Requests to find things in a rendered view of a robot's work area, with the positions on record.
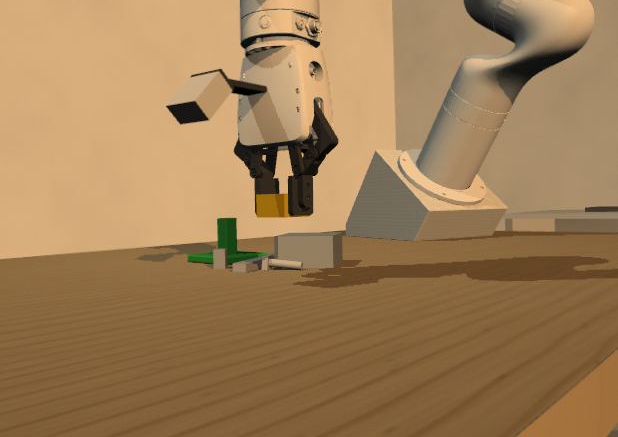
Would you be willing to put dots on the green square peg on flat base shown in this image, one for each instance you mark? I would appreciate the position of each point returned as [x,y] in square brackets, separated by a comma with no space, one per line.
[227,238]

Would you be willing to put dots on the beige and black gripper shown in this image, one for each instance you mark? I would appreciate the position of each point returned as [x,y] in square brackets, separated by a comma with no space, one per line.
[282,117]

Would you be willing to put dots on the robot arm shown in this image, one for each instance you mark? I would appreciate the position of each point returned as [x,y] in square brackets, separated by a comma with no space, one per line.
[485,86]

